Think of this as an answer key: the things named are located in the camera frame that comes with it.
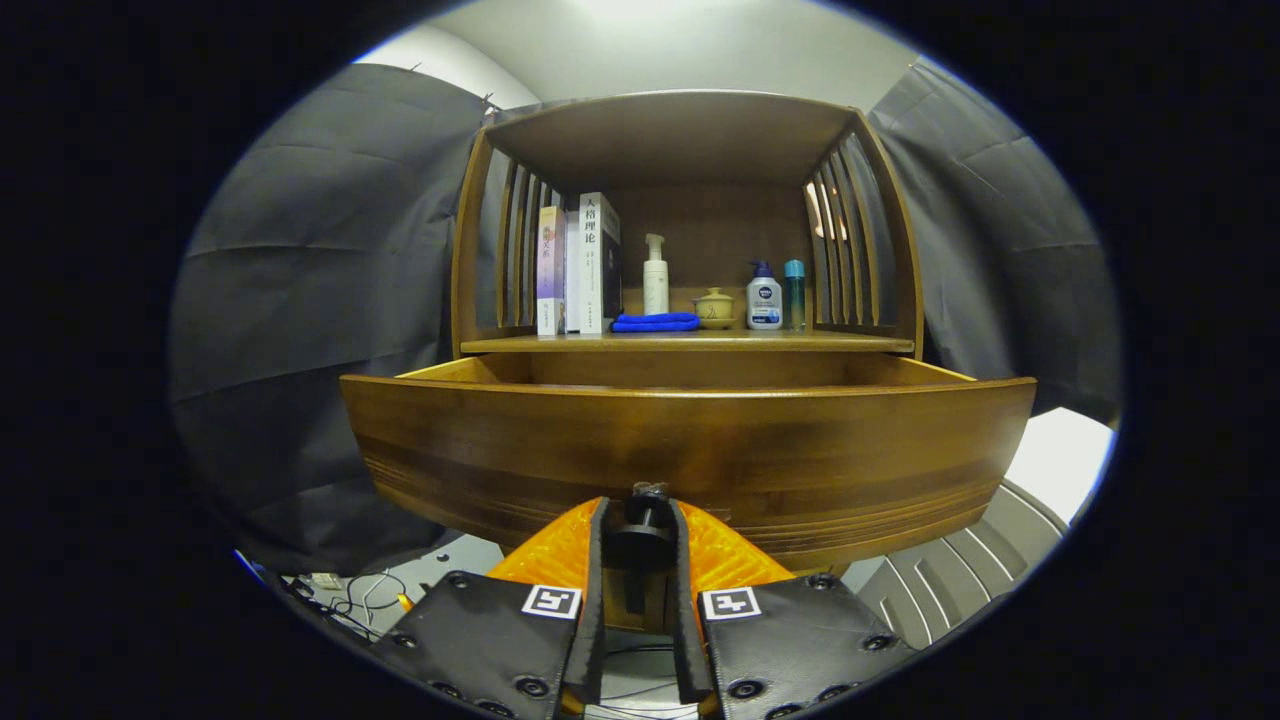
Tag white pump bottle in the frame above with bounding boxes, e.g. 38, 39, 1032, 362
643, 233, 670, 316

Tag wooden drawer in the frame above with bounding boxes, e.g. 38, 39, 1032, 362
340, 352, 1038, 573

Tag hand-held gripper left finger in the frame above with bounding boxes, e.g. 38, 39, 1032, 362
370, 497, 609, 720

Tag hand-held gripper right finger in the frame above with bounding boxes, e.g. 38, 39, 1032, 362
668, 498, 916, 720

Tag black backdrop cloth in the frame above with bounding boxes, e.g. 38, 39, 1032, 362
168, 55, 1126, 576

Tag purple book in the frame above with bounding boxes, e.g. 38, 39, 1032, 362
536, 205, 567, 337

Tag blue folded cloth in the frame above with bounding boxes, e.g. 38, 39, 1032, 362
611, 312, 701, 333

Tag beige lidded teacup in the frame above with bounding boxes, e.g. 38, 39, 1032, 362
693, 287, 738, 331

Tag thin white book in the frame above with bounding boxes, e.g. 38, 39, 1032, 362
563, 210, 583, 334

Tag wooden countertop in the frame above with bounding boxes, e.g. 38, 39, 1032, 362
460, 328, 916, 355

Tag floor cables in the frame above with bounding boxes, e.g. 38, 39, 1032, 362
285, 568, 471, 646

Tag black drawer knob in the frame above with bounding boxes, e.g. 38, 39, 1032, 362
605, 482, 679, 616

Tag large white and black book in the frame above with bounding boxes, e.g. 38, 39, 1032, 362
578, 192, 623, 335

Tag wooden cabinet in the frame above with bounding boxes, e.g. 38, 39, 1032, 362
450, 90, 926, 359

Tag white bottle with blue cap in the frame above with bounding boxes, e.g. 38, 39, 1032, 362
746, 261, 784, 331

